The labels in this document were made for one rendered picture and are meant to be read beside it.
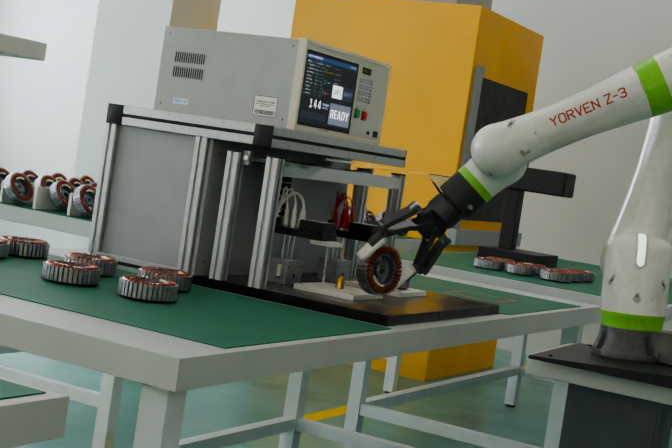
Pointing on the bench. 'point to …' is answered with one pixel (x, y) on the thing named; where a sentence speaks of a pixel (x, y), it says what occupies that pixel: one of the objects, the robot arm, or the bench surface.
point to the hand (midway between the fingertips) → (381, 267)
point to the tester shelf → (254, 134)
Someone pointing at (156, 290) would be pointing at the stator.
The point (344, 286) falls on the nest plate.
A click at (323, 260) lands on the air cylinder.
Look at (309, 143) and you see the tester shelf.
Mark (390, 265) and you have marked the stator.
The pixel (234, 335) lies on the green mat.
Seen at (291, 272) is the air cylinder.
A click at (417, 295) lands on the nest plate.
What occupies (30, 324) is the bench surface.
